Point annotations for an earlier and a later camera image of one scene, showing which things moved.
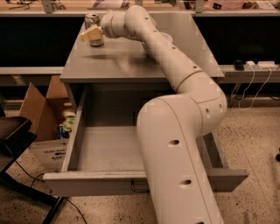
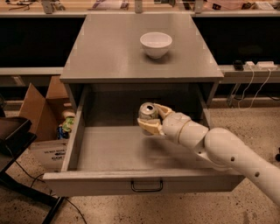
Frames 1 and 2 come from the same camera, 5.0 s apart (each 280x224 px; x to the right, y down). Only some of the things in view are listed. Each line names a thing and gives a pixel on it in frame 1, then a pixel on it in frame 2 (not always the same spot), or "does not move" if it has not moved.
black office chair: x=15 y=135 does not move
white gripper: x=107 y=27 to x=172 y=125
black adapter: x=239 y=65 does not move
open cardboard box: x=45 y=113 does not move
